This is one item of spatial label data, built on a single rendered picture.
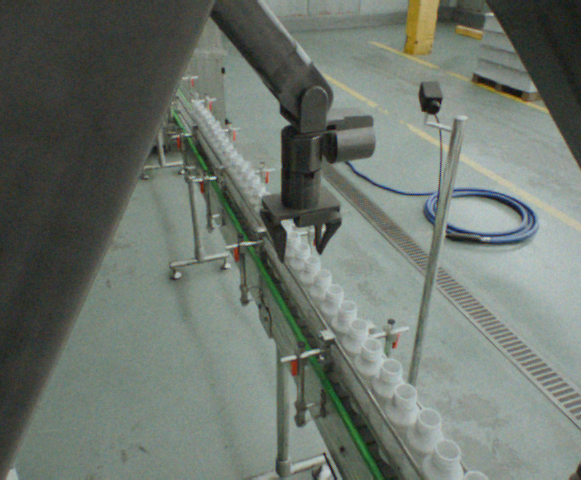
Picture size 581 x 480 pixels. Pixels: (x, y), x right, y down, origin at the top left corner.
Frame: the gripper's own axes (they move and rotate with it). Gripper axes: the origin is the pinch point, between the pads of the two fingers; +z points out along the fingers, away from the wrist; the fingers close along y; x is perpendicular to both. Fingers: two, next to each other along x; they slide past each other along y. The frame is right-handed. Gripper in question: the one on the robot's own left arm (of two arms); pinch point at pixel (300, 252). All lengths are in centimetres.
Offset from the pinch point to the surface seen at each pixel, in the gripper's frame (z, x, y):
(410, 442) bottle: 27.9, 18.3, -12.2
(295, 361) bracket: 32.8, -8.9, -2.9
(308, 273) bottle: 26.5, -28.0, -13.4
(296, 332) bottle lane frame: 40.6, -24.6, -9.3
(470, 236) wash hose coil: 137, -170, -189
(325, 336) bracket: 28.4, -9.2, -9.5
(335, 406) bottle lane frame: 41.1, -2.1, -9.1
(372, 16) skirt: 135, -935, -523
